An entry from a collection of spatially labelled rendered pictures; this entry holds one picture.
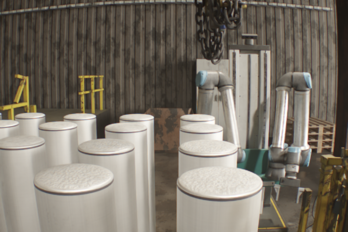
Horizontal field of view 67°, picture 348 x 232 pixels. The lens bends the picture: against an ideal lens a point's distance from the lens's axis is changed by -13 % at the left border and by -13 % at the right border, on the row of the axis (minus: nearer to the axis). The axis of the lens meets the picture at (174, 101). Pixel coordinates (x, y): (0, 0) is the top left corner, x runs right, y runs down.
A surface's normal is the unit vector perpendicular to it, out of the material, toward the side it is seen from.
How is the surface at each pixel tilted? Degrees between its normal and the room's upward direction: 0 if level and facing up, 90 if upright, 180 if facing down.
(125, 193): 90
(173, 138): 105
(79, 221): 90
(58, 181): 8
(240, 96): 90
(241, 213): 90
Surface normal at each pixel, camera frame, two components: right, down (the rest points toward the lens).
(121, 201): 0.63, 0.07
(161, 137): -0.03, 0.35
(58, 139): 0.36, 0.08
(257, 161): -0.11, 0.08
